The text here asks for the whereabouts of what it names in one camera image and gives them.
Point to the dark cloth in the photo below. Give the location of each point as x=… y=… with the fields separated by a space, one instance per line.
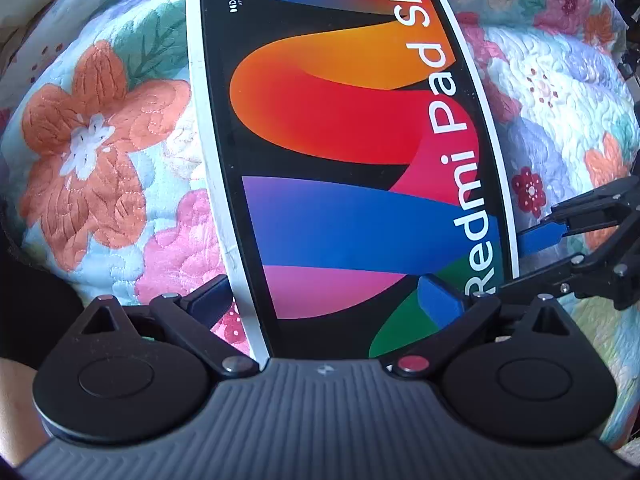
x=35 y=290

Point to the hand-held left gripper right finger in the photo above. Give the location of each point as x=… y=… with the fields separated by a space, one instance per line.
x=440 y=301

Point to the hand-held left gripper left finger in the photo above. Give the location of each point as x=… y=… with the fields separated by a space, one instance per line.
x=214 y=294

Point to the cream cloth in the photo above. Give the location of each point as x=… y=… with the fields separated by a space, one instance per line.
x=30 y=5

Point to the colourful tablet box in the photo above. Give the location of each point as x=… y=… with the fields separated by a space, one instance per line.
x=345 y=160

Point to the person's leg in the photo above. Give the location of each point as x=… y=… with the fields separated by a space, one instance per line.
x=15 y=400

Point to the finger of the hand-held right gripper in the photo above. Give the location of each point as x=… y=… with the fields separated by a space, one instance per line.
x=555 y=271
x=542 y=236

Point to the floral quilted blanket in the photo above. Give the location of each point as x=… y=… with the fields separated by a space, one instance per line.
x=100 y=135

